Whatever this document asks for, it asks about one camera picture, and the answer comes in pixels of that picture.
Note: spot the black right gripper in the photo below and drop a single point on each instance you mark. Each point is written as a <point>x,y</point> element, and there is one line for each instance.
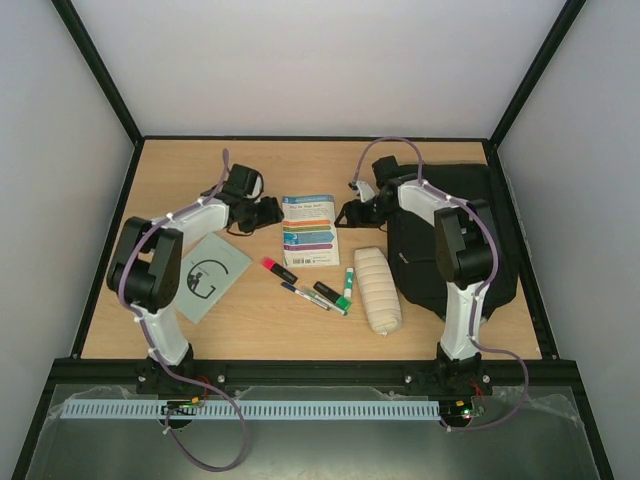
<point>357,212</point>

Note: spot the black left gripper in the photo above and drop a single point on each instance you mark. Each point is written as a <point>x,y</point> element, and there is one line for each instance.
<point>273,214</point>

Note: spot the black student bag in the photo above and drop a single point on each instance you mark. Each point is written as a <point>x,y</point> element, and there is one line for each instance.
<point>424,257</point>

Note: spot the children's reader book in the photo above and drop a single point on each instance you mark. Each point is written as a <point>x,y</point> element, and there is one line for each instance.
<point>309,233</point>

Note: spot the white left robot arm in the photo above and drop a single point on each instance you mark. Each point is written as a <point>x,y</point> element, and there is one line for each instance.
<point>146,265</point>

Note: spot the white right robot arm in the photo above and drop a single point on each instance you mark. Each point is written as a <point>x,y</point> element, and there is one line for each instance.
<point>467,258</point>

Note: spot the red highlighter marker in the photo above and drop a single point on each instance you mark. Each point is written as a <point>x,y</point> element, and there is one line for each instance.
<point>279,270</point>

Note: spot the grey booklet with G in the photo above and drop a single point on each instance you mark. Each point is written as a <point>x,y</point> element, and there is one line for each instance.
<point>207,272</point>

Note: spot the white green glue stick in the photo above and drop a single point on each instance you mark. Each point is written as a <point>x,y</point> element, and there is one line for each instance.
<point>349,278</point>

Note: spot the beige fabric pencil case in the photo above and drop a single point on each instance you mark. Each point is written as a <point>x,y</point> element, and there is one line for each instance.
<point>377,291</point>

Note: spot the green capped thin pen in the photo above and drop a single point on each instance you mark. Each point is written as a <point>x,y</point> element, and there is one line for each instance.
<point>313,294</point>

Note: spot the blue capped pen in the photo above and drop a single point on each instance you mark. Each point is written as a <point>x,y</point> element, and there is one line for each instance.
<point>304,295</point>

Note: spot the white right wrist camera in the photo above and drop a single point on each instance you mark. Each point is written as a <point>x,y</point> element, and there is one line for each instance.
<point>363,191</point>

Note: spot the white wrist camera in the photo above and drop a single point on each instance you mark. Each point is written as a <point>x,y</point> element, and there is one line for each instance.
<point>363,191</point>
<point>243,182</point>

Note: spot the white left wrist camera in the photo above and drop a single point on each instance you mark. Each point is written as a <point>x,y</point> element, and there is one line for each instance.
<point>243,182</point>

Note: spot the light blue cable duct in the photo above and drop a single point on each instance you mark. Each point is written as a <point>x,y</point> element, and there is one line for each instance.
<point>251,410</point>

